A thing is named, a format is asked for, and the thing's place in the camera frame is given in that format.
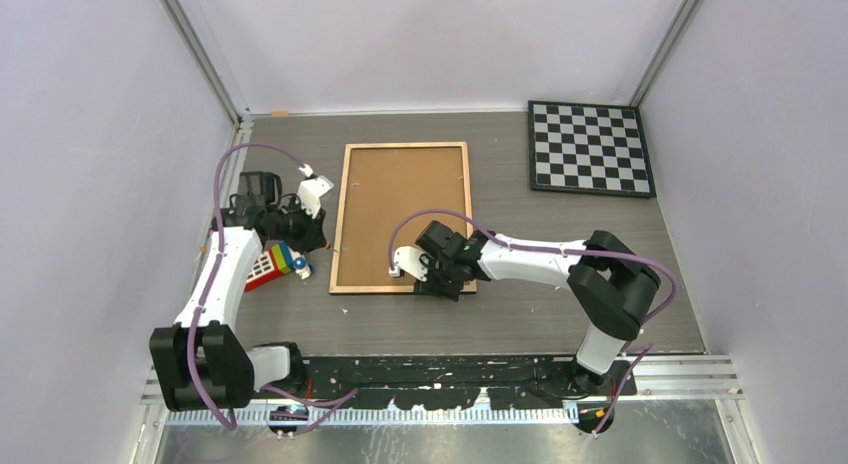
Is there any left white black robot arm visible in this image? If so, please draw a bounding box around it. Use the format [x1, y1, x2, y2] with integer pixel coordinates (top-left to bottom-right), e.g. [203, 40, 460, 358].
[149, 166, 334, 412]

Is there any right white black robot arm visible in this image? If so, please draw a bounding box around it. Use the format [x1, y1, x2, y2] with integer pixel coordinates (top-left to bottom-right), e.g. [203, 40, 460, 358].
[390, 220, 661, 395]

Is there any colourful toy block truck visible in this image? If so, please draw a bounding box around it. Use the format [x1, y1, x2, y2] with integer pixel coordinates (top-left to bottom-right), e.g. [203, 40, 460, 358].
[245, 242, 314, 292]

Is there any black white checkerboard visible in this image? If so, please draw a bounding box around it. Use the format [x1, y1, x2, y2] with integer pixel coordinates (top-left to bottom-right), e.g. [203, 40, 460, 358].
[527, 100, 656, 199]

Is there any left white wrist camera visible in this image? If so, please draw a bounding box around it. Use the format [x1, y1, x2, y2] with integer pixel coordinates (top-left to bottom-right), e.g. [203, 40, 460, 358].
[296, 164, 335, 220]

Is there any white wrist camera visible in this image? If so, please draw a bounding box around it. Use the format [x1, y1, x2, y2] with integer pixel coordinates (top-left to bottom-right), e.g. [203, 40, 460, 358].
[389, 246, 429, 282]
[296, 164, 335, 220]

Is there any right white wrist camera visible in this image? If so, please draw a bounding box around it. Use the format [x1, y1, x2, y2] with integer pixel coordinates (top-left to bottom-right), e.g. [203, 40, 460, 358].
[389, 246, 429, 282]

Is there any brown frame backing board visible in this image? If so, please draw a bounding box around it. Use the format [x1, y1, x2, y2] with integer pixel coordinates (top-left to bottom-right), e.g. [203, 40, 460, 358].
[336, 146, 470, 287]

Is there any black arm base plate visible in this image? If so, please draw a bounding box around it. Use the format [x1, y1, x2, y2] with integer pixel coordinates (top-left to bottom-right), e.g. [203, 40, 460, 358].
[273, 354, 637, 411]

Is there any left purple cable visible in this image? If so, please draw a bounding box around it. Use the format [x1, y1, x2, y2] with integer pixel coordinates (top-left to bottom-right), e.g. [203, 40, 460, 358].
[185, 141, 359, 437]

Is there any purple cable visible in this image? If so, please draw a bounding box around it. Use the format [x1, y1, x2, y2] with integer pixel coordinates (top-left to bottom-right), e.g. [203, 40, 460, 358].
[185, 141, 359, 437]
[386, 207, 681, 436]

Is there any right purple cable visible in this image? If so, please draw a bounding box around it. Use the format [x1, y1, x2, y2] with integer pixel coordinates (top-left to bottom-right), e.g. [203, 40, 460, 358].
[386, 207, 681, 436]

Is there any aluminium rail frame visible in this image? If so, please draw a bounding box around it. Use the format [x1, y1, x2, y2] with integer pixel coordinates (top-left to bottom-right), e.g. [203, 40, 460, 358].
[129, 354, 761, 463]

